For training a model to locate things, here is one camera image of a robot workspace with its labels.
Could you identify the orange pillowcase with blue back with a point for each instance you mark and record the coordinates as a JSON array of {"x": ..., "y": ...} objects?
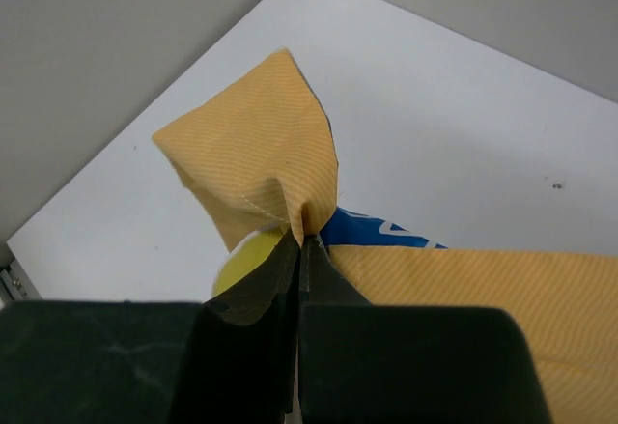
[{"x": 261, "y": 153}]

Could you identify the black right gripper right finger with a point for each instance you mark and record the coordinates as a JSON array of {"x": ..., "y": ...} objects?
[{"x": 361, "y": 362}]

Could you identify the white pillow with yellow edge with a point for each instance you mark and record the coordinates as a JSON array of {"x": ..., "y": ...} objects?
[{"x": 249, "y": 253}]

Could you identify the aluminium side rail frame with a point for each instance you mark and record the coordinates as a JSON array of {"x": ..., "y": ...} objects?
[{"x": 15, "y": 284}]

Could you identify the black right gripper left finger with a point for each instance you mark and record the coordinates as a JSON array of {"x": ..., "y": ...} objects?
[{"x": 228, "y": 360}]

